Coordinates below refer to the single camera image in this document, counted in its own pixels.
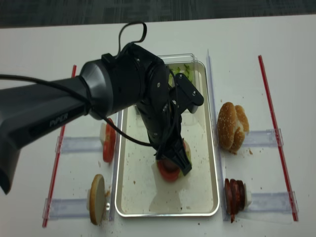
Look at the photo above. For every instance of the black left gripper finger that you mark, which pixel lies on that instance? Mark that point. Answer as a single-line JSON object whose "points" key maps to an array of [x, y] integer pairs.
{"points": [[178, 155]]}

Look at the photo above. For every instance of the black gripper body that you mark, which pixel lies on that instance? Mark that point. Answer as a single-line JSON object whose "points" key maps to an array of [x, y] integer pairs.
{"points": [[161, 119]]}

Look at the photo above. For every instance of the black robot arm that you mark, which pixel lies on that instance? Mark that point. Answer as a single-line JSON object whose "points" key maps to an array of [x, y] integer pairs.
{"points": [[103, 87]]}

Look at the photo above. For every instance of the green lettuce in container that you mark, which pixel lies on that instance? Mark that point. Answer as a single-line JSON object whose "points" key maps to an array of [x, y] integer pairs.
{"points": [[184, 69]]}

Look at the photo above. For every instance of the white pusher block tomato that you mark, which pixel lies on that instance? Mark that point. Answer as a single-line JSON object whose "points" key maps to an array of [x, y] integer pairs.
{"points": [[102, 134]]}

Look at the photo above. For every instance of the tomato slices stack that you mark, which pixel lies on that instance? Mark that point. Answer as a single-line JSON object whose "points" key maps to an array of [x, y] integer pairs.
{"points": [[109, 144]]}

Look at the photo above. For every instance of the sliced sausage stack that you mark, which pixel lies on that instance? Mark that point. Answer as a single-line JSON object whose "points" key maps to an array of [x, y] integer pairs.
{"points": [[235, 194]]}

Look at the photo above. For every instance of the sausage slice on bun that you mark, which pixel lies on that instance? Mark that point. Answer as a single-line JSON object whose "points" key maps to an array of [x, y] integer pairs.
{"points": [[169, 165]]}

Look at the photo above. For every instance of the left long clear divider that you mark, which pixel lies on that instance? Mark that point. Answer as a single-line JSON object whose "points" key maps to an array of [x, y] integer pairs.
{"points": [[112, 209]]}

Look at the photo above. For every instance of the white metal tray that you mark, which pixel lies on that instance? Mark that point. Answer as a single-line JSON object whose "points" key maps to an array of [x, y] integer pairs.
{"points": [[136, 193]]}

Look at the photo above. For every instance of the clear plastic salad container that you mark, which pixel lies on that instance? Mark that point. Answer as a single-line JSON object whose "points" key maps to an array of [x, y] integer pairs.
{"points": [[187, 118]]}

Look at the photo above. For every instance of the rear sesame bun top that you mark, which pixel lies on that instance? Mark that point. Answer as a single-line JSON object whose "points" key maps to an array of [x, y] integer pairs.
{"points": [[226, 122]]}

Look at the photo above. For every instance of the sesame bun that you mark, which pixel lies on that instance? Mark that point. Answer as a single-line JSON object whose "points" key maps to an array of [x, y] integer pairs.
{"points": [[226, 122], [242, 128]]}

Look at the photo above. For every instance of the front sesame bun top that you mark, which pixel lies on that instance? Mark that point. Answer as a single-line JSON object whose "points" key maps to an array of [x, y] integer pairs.
{"points": [[242, 128]]}

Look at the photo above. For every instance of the white pusher block sausage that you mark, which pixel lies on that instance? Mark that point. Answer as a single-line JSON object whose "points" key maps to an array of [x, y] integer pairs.
{"points": [[248, 197]]}

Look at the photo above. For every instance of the bun bottom standing left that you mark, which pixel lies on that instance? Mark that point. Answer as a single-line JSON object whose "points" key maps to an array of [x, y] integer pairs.
{"points": [[97, 199]]}

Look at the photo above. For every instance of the left red strip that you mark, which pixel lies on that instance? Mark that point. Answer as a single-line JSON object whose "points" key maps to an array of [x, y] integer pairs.
{"points": [[53, 177]]}

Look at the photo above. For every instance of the red strip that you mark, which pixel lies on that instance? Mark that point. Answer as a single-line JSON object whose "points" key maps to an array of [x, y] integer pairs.
{"points": [[53, 177], [292, 199]]}

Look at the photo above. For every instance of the right red strip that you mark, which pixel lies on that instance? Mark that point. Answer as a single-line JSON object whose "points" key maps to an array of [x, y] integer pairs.
{"points": [[292, 199]]}

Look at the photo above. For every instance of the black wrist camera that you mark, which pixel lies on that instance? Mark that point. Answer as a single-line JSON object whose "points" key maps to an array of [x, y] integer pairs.
{"points": [[186, 96]]}

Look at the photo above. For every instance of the upper right clear rail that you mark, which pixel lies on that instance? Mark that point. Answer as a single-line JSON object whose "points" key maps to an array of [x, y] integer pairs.
{"points": [[264, 138]]}

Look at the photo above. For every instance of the clear rail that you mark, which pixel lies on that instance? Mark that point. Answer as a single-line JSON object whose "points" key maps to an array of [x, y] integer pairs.
{"points": [[57, 208], [78, 145], [281, 202], [264, 138]]}

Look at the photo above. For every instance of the upper left clear rail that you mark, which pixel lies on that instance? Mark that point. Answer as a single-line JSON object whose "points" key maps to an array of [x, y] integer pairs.
{"points": [[78, 145]]}

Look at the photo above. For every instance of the lower right clear rail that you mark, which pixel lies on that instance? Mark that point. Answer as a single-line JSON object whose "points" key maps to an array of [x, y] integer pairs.
{"points": [[281, 202]]}

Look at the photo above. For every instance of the lower left clear rail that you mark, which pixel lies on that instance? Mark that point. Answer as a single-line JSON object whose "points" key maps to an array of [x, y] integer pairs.
{"points": [[57, 208]]}

